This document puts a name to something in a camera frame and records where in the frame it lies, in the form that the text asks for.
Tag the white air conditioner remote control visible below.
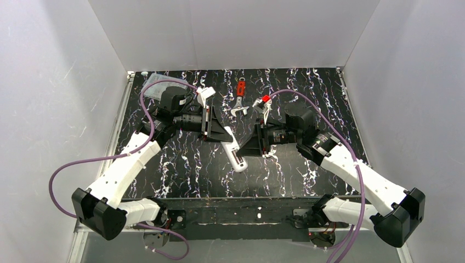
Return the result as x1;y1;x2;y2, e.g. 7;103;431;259
221;126;248;173

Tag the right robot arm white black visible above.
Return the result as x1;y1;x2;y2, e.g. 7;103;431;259
236;104;426;248

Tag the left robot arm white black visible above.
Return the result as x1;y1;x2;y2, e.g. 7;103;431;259
72;86;244;241

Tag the clear plastic screw box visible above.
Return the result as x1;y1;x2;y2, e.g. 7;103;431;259
143;73;171;100

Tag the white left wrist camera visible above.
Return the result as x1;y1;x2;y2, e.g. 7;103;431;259
196;87;216;108

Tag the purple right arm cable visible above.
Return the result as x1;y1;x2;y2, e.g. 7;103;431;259
270;89;366;263

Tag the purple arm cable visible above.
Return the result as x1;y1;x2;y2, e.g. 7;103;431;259
48;79;199;260
270;89;366;263

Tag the red handled adjustable wrench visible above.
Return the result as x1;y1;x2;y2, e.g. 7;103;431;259
230;77;249;117

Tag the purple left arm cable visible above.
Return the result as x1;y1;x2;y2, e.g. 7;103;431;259
48;79;199;260

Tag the black front mounting rail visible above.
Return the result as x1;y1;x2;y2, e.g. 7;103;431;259
132;196;364;242

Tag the aluminium table frame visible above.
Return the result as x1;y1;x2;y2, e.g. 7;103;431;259
67;71;413;263

